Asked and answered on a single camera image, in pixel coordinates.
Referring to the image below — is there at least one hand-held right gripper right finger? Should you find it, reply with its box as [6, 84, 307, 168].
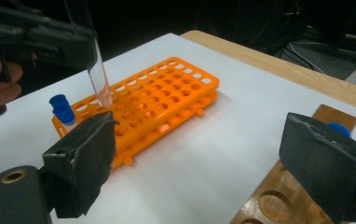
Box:
[278, 112, 356, 224]

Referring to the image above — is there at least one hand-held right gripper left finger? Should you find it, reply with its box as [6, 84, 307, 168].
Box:
[43, 111, 118, 219]

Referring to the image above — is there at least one blue capped test tube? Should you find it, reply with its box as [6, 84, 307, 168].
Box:
[52, 105, 79, 133]
[49, 93, 69, 110]
[63, 0, 114, 109]
[326, 121, 353, 138]

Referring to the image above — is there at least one wooden tube rack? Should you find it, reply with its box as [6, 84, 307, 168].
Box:
[230, 104, 356, 224]

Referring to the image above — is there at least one orange plastic tube rack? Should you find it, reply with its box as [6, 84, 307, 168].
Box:
[51, 56, 221, 171]

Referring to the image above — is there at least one white board mat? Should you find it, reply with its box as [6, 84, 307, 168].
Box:
[0, 32, 356, 224]

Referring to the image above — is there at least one white cable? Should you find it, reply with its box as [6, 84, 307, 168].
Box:
[287, 41, 327, 75]

